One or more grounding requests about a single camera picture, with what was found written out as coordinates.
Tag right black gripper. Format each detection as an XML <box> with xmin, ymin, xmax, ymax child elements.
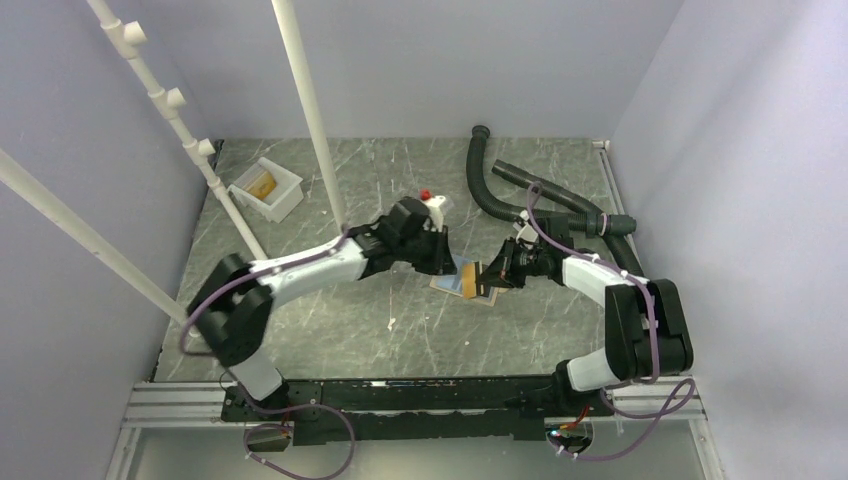
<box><xmin>476</xmin><ymin>237</ymin><xmax>548</xmax><ymax>289</ymax></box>

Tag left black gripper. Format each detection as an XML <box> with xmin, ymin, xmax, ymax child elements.
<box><xmin>397</xmin><ymin>223</ymin><xmax>457</xmax><ymax>276</ymax></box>

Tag gold credit card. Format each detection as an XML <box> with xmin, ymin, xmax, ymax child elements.
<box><xmin>460</xmin><ymin>262</ymin><xmax>485</xmax><ymax>299</ymax></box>

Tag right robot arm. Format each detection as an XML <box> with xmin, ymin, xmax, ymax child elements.
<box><xmin>476</xmin><ymin>216</ymin><xmax>694</xmax><ymax>415</ymax></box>

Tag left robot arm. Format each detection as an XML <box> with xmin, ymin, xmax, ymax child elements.
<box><xmin>186</xmin><ymin>193</ymin><xmax>457</xmax><ymax>420</ymax></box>

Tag white plastic card tray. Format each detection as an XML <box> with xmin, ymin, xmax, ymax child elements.
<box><xmin>227</xmin><ymin>157</ymin><xmax>304</xmax><ymax>223</ymax></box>

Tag cards stack in tray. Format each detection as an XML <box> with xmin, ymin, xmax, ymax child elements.
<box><xmin>244</xmin><ymin>170</ymin><xmax>277</xmax><ymax>201</ymax></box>

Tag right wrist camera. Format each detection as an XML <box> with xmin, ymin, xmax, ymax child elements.
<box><xmin>516</xmin><ymin>224</ymin><xmax>538</xmax><ymax>244</ymax></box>

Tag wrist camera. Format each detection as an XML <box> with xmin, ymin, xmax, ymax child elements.
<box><xmin>419</xmin><ymin>189</ymin><xmax>454</xmax><ymax>232</ymax></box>
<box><xmin>516</xmin><ymin>224</ymin><xmax>538</xmax><ymax>244</ymax></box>

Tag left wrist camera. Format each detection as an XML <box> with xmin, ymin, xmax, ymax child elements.
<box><xmin>419</xmin><ymin>189</ymin><xmax>454</xmax><ymax>232</ymax></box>

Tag black corrugated hose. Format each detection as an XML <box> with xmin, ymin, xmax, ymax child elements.
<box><xmin>465</xmin><ymin>125</ymin><xmax>660</xmax><ymax>303</ymax></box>

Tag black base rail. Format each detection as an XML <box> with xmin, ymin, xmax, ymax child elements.
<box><xmin>221</xmin><ymin>375</ymin><xmax>612</xmax><ymax>446</ymax></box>

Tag white PVC pipe frame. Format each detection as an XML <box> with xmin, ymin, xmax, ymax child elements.
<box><xmin>1</xmin><ymin>1</ymin><xmax>347</xmax><ymax>327</ymax></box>

